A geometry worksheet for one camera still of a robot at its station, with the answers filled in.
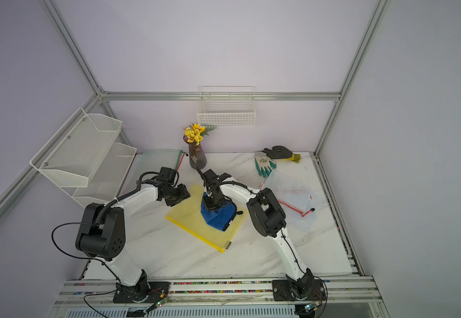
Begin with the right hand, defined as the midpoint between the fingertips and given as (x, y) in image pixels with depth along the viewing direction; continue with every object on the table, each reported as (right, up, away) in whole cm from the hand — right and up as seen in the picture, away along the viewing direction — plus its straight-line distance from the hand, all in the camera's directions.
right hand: (212, 211), depth 96 cm
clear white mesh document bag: (+44, -5, -4) cm, 45 cm away
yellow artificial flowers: (-9, +39, -1) cm, 40 cm away
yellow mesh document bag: (-12, -1, -2) cm, 12 cm away
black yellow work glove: (+39, +32, +23) cm, 56 cm away
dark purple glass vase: (-9, +27, +11) cm, 31 cm away
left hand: (-13, +7, -2) cm, 14 cm away
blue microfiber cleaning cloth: (+4, -3, -4) cm, 6 cm away
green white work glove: (+28, +24, +18) cm, 41 cm away
